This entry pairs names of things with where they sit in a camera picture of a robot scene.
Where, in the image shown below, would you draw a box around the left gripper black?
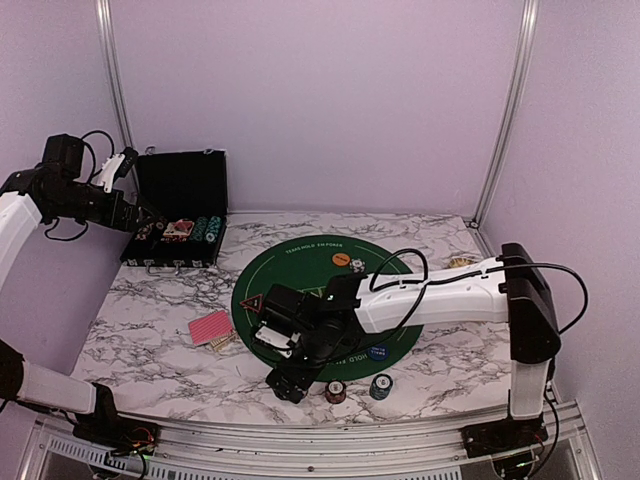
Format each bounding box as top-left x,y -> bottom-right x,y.
48,182 -> 159,232

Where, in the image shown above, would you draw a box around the blue small blind button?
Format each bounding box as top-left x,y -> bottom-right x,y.
366,344 -> 390,362

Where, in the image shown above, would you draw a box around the orange big blind button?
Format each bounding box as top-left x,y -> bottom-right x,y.
332,253 -> 351,267

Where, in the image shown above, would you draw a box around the blue white chip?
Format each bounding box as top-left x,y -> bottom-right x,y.
349,258 -> 366,273

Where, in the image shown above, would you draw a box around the black red triangle dealer button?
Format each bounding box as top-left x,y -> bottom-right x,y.
240,294 -> 263,314

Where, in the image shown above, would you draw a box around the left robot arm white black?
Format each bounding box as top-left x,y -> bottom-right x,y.
1,220 -> 130,375

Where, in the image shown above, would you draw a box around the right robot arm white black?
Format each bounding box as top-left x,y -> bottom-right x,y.
254,243 -> 561,448

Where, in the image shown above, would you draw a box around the card decks in case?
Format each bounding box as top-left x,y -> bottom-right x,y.
161,219 -> 195,243

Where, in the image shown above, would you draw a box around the black poker chip case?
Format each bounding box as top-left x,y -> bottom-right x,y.
120,150 -> 228,268

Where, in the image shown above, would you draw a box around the round green poker mat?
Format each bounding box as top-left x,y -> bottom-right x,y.
231,235 -> 423,382

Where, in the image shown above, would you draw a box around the green chip row in case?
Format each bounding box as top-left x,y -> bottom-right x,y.
190,217 -> 209,242

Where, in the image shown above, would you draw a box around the brown black chip stack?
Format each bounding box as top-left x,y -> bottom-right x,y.
324,380 -> 346,404

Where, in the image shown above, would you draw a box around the teal chip row in case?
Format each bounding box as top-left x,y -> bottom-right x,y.
204,216 -> 222,243

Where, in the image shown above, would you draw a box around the teal black chip stack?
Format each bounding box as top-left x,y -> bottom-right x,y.
369,374 -> 393,401

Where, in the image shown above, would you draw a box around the red backed card deck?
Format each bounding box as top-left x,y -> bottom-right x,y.
188,311 -> 235,346

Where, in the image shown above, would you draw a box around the woven bamboo tray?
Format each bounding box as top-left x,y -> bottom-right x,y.
447,257 -> 476,269

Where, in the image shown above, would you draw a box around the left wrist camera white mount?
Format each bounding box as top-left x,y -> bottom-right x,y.
92,147 -> 139,193

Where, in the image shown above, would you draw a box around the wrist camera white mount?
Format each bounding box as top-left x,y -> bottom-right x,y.
92,147 -> 139,193
252,283 -> 309,359

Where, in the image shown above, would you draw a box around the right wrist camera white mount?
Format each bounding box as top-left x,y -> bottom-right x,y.
252,283 -> 309,359

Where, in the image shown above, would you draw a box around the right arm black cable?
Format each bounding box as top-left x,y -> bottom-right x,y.
367,248 -> 590,336

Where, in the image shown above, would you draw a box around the front aluminium rail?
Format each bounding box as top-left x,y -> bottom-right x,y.
9,401 -> 604,479

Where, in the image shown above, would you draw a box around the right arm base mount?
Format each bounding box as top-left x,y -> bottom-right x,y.
461,418 -> 548,458

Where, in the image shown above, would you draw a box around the left aluminium frame post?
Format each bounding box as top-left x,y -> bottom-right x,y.
95,0 -> 134,147

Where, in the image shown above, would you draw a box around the aluminium frame post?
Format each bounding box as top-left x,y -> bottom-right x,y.
95,0 -> 134,147
469,0 -> 540,229

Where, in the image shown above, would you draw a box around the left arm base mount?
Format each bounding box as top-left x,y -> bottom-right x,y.
73,417 -> 160,457

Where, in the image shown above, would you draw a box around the right aluminium frame post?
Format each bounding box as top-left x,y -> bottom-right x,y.
469,0 -> 540,229

